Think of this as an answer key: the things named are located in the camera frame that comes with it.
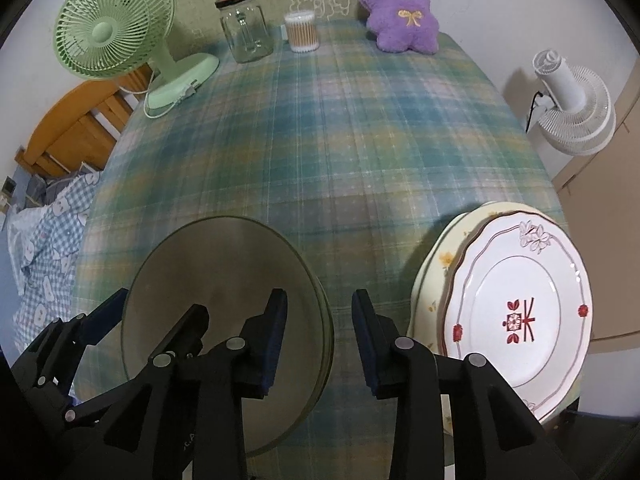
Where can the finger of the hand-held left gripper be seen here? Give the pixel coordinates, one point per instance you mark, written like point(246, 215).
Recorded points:
point(102, 312)
point(192, 325)

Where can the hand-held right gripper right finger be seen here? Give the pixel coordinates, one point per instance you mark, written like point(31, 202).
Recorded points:
point(364, 345)

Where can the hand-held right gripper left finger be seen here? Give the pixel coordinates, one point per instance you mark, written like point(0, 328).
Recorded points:
point(275, 345)

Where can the grey-green floral bowl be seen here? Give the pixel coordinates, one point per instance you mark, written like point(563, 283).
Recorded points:
point(210, 260)
point(325, 345)
point(331, 350)

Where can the yellow floral plate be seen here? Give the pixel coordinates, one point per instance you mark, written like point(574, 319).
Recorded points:
point(440, 270)

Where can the white plate with red print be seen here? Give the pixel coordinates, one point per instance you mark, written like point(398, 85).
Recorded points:
point(520, 285)

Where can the blue checked blanket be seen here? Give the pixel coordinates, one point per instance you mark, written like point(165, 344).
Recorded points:
point(45, 260)

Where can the grey-blue cloth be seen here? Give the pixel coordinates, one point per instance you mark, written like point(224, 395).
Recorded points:
point(37, 185)

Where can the wooden bed headboard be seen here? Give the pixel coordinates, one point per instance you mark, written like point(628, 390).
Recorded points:
point(65, 135)

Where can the plaid tablecloth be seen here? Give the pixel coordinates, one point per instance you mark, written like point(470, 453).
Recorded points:
point(350, 160)

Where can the green desk fan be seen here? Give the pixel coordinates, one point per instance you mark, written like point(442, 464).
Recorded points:
point(105, 30)

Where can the glass jar with black lid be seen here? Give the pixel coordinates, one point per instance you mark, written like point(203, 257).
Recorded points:
point(245, 35)

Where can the clear cotton swab container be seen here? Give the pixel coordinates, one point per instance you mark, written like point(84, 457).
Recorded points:
point(301, 35)

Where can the white standing fan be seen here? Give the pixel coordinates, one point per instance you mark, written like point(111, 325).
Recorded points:
point(575, 110)

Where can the purple plush toy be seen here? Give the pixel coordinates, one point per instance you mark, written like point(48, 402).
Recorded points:
point(400, 20)

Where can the wall socket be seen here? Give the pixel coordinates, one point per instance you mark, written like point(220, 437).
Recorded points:
point(7, 187)

